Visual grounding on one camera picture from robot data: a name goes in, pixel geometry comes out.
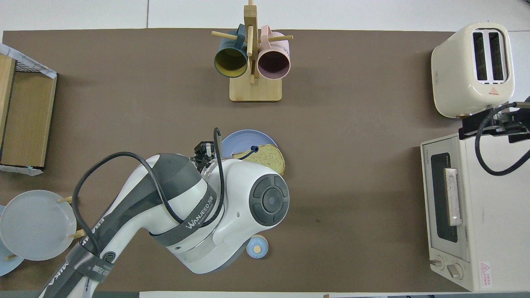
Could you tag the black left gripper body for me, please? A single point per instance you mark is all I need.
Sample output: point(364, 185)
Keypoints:
point(208, 162)

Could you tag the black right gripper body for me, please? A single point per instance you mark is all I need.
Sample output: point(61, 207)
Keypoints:
point(515, 126)

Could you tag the toasted bread slice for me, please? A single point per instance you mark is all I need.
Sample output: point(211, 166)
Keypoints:
point(269, 159)

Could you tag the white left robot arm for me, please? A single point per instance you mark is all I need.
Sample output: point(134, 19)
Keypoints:
point(232, 186)

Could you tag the wooden plate rack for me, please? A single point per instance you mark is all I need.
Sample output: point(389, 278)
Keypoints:
point(66, 200)

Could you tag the grey round plate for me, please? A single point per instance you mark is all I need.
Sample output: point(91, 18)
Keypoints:
point(33, 225)

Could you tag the light blue round plate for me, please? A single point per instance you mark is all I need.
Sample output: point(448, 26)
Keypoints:
point(6, 267)

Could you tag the cream toaster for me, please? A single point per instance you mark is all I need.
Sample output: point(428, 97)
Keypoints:
point(451, 82)

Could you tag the wooden mug tree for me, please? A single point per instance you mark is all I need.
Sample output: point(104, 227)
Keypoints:
point(256, 91)

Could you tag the dark teal mug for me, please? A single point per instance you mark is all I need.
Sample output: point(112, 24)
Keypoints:
point(230, 62)

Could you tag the white toaster oven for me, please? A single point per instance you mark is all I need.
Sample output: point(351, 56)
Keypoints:
point(497, 227)

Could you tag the pink mug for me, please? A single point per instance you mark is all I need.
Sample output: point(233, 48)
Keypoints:
point(273, 62)

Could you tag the brown table mat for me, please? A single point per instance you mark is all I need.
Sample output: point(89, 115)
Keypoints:
point(372, 82)

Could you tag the white grid patterned liner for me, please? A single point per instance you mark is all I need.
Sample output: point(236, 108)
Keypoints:
point(20, 169)

